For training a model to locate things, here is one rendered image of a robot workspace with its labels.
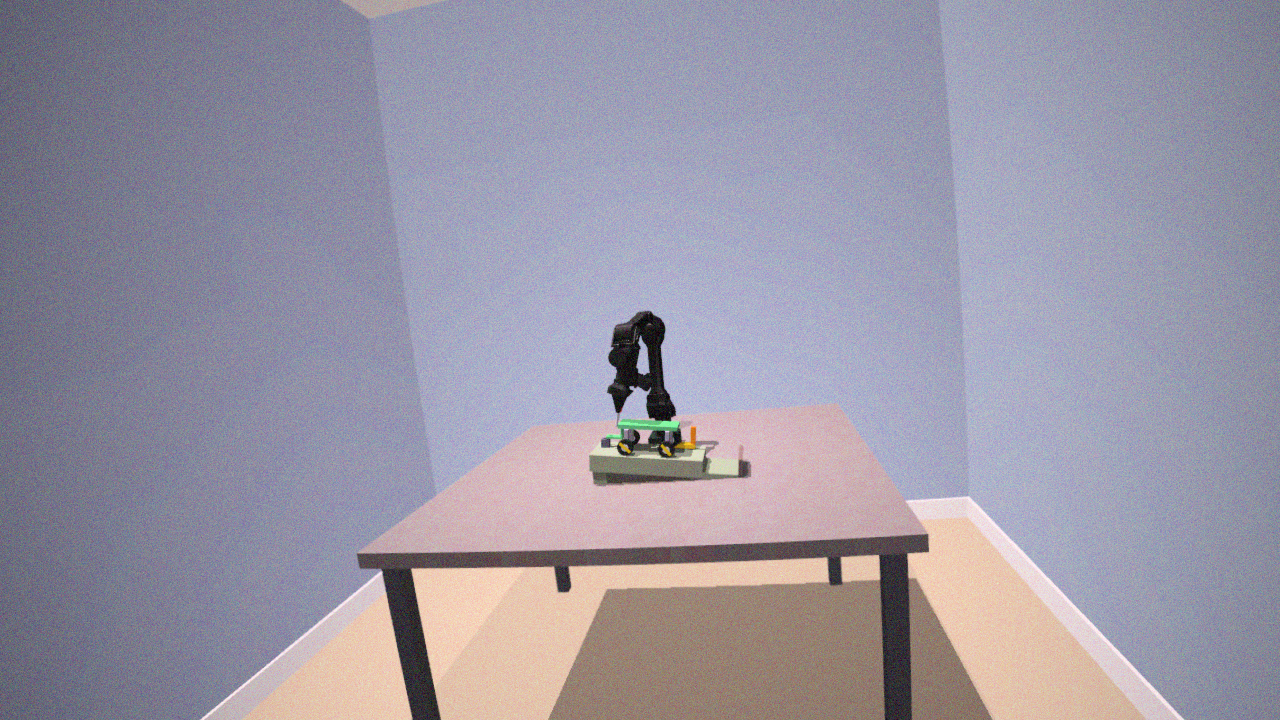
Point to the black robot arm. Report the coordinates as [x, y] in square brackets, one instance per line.
[626, 351]

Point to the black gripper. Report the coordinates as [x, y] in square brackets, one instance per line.
[620, 389]

